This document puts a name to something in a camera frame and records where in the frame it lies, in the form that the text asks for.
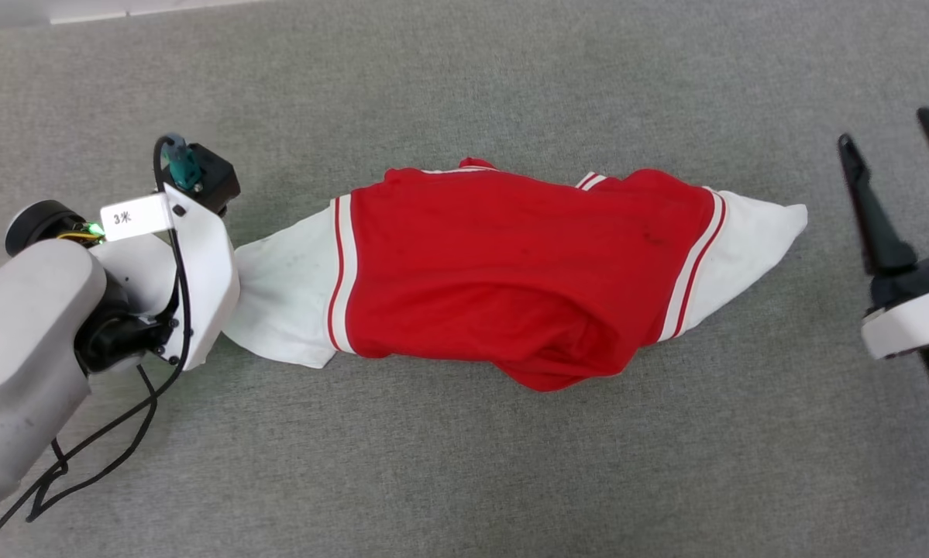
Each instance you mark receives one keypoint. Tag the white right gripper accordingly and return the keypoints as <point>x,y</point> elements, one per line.
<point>913,318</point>

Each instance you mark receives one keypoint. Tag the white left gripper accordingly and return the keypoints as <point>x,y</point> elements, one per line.
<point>204,279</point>

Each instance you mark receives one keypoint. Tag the red and white jersey shirt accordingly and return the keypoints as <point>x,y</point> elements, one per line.
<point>510,271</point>

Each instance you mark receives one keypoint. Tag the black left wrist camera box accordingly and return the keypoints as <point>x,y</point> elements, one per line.
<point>215,180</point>

